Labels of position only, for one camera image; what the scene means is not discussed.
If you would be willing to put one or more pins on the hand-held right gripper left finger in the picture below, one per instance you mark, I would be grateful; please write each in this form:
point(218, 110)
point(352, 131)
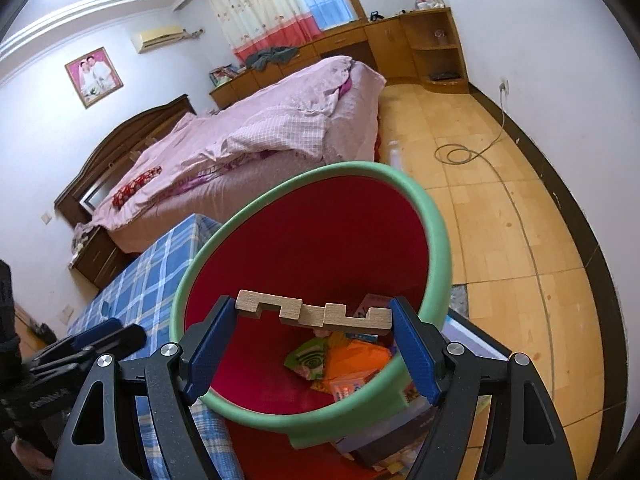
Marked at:
point(210, 350)

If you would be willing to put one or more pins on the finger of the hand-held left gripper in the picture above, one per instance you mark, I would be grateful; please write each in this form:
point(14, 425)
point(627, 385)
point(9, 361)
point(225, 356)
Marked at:
point(97, 332)
point(120, 342)

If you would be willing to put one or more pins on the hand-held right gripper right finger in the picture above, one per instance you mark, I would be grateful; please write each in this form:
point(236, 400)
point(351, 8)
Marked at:
point(415, 347)

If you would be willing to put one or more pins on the orange plastic wrapper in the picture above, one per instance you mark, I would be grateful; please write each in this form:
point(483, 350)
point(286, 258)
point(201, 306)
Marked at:
point(355, 360)

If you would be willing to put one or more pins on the wooden puzzle piece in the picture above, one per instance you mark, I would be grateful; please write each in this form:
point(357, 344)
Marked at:
point(295, 314)

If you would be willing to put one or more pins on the green printed packet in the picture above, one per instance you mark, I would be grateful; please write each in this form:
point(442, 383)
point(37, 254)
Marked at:
point(307, 360)

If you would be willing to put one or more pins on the red bin with green rim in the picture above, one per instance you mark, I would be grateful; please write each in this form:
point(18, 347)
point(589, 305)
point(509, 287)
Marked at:
point(300, 240)

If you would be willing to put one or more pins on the person's left hand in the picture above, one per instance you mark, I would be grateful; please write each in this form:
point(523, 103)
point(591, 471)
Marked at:
point(32, 452)

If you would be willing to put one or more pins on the grey plastic box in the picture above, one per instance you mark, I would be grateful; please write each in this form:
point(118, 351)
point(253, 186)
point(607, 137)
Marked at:
point(470, 340)

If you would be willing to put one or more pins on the blue plaid tablecloth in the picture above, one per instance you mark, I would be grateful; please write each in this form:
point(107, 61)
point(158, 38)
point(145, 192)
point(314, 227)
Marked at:
point(150, 280)

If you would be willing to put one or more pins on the dark wooden nightstand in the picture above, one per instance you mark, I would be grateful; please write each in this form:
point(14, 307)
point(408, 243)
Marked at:
point(100, 260)

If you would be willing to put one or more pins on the clutter on nightstand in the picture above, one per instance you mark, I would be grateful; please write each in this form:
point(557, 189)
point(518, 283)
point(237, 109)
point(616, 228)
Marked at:
point(81, 240)

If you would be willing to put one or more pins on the red patterned pillow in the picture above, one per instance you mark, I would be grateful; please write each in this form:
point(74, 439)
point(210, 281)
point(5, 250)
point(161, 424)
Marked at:
point(136, 187)

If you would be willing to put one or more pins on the dark wooden headboard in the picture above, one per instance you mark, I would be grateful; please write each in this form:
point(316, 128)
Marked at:
point(115, 145)

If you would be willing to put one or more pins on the white plastic bottle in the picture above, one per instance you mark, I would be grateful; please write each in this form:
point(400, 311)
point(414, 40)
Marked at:
point(395, 156)

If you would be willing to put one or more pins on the bed mattress with pink sheet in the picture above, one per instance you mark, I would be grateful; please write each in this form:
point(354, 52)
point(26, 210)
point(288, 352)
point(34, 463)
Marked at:
point(350, 125)

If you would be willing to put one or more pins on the bed with pink blanket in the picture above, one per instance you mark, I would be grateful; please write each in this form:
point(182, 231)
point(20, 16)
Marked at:
point(270, 120)

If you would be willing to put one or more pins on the black device on shelf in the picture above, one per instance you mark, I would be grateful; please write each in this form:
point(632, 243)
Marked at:
point(444, 76)

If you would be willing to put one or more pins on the wooden corner shelf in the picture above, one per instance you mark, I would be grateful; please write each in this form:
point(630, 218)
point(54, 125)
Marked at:
point(430, 60)

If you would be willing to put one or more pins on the dark clothing pile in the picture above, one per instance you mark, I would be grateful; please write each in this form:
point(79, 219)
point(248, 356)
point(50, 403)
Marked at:
point(272, 57)

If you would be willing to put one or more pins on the long wooden desk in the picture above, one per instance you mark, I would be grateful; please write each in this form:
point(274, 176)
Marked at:
point(350, 45)

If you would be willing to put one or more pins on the glass on shelf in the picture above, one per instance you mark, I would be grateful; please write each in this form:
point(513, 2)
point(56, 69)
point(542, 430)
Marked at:
point(440, 37)

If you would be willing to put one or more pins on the small dark desk item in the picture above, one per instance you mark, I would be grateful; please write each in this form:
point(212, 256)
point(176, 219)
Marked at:
point(376, 16)

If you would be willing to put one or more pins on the white and red curtain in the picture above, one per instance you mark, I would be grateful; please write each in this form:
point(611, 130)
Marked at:
point(260, 10)

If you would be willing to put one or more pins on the white and pink clutter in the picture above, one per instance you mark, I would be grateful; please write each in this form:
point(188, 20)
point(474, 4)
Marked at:
point(429, 1)

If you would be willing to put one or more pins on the framed wall picture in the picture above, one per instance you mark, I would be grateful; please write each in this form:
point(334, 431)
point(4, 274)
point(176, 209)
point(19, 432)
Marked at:
point(94, 77)

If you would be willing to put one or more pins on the picture frame on desk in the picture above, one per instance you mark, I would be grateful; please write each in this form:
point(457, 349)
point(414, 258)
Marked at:
point(225, 75)

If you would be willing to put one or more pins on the white wall socket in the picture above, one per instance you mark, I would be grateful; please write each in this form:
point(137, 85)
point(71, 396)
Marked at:
point(504, 86)

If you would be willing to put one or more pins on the wall air conditioner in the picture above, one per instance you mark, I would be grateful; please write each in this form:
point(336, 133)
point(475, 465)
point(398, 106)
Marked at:
point(157, 37)

